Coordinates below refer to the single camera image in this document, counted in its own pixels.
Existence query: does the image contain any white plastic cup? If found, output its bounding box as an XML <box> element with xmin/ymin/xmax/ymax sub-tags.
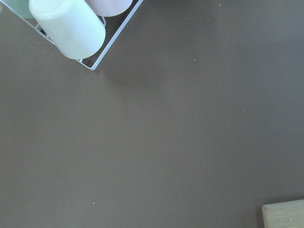
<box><xmin>28</xmin><ymin>0</ymin><xmax>105</xmax><ymax>59</ymax></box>

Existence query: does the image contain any pink plastic cup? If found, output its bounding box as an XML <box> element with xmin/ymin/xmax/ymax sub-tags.
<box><xmin>86</xmin><ymin>0</ymin><xmax>133</xmax><ymax>17</ymax></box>

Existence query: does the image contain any green plastic cup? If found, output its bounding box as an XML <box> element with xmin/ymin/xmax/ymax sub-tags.
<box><xmin>7</xmin><ymin>0</ymin><xmax>34</xmax><ymax>19</ymax></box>

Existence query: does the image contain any bamboo cutting board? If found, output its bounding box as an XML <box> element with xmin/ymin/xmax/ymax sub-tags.
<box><xmin>262</xmin><ymin>199</ymin><xmax>304</xmax><ymax>228</ymax></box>

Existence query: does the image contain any white wire cup rack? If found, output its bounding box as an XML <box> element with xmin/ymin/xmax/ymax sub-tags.
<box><xmin>0</xmin><ymin>0</ymin><xmax>143</xmax><ymax>71</ymax></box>

